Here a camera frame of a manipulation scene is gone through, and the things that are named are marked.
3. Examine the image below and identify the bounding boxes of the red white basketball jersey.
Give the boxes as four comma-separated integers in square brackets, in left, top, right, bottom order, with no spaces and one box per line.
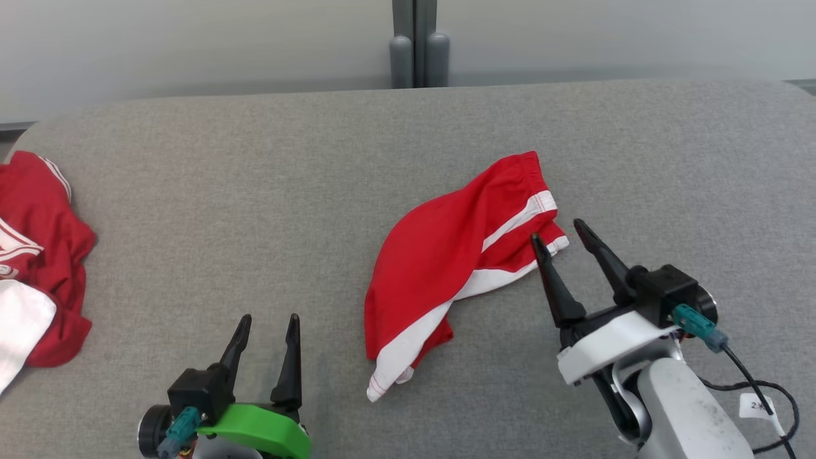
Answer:
[0,150,98,396]

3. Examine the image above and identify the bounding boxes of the grey partition post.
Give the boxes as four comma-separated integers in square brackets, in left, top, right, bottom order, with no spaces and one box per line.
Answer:
[389,0,451,89]

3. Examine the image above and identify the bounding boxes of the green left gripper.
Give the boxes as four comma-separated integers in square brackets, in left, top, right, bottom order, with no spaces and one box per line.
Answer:
[194,313,312,459]

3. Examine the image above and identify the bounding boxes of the teal left cable connector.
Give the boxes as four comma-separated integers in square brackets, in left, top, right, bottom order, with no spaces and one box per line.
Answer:
[157,407,203,459]

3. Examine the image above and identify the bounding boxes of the white cable label tag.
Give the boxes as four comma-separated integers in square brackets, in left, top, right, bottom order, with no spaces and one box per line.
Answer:
[739,393,787,438]

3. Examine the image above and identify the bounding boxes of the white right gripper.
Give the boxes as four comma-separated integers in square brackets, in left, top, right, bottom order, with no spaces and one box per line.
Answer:
[530,218,684,387]

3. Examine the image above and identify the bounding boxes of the red white-trimmed shorts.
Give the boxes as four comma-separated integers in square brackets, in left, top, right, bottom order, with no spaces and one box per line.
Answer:
[364,150,571,404]

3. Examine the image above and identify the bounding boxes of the teal cable connector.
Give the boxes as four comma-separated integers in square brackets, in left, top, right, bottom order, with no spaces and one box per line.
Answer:
[672,303,729,354]
[157,407,203,459]

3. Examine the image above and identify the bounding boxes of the teal right cable connector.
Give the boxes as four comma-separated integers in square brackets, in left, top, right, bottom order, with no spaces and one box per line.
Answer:
[672,303,729,354]

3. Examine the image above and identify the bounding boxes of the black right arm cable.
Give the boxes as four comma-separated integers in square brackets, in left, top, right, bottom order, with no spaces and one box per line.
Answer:
[696,343,801,459]

